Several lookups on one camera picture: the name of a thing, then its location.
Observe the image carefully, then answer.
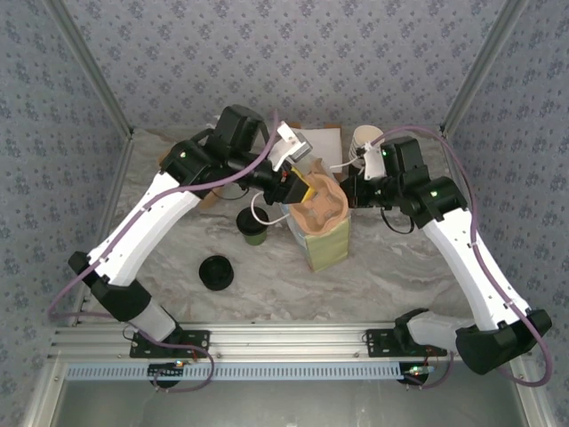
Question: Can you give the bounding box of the brown pulp cup carrier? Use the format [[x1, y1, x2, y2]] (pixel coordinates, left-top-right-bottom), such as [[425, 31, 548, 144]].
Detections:
[[288, 173, 348, 244]]

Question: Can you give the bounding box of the yellow green paper bag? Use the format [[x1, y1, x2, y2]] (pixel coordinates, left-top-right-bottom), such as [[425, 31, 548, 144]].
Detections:
[[250, 153, 357, 272]]

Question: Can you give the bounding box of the green paper coffee cup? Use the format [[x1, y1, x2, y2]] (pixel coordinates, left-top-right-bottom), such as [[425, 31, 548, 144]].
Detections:
[[235, 206, 270, 248]]

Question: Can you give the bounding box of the stack of white paper cups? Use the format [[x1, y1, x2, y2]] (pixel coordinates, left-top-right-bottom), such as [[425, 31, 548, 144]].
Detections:
[[348, 125, 386, 165]]

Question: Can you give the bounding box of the stack of black cup lids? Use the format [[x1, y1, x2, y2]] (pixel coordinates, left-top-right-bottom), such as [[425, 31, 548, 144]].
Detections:
[[198, 255, 236, 293]]

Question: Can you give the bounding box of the black controller board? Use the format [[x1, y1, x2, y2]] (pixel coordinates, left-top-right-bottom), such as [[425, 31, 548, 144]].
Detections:
[[401, 362, 436, 389], [148, 360, 188, 389]]

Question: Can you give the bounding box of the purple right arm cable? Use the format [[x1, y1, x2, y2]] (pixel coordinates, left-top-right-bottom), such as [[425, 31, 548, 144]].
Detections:
[[368, 125, 552, 391]]

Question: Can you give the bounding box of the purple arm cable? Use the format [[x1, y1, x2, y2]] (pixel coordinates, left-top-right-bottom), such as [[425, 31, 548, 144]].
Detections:
[[368, 125, 552, 391], [47, 109, 281, 395]]

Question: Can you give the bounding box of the aluminium frame post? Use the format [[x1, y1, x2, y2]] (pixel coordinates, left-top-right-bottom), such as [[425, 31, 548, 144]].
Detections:
[[44, 0, 136, 140], [438, 0, 531, 140]]

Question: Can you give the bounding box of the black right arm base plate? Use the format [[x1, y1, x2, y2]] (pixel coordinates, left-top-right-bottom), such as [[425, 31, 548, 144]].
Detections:
[[364, 327, 450, 359]]

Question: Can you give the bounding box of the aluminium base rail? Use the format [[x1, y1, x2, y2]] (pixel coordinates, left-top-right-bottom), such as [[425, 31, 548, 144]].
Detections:
[[48, 320, 533, 362]]

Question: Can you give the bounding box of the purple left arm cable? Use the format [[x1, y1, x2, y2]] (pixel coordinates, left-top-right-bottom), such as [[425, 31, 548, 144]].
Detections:
[[47, 109, 281, 395]]

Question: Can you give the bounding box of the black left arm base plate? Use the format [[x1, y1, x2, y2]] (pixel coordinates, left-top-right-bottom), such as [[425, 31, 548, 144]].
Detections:
[[128, 328, 212, 359]]

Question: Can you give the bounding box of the white slotted cable duct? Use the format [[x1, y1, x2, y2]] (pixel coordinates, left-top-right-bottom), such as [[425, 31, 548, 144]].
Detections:
[[65, 362, 413, 382]]

